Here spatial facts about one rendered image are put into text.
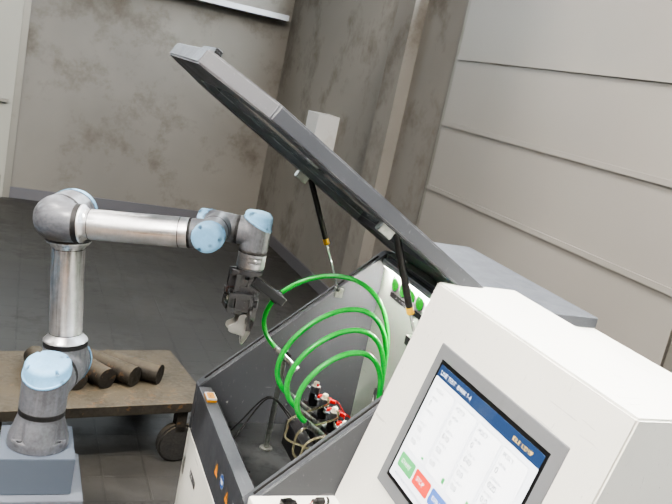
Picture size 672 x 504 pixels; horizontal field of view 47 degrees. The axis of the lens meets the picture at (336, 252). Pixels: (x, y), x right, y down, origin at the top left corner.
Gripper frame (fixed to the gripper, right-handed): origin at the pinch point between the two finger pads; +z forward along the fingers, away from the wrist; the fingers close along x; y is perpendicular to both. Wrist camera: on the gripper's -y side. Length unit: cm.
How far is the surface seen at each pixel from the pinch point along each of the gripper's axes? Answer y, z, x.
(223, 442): 1.5, 28.6, 4.1
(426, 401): -28, -9, 52
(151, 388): -7, 91, -163
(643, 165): -205, -63, -100
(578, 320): -78, -25, 34
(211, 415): 1.8, 28.6, -11.8
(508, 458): -29, -12, 83
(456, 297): -34, -31, 45
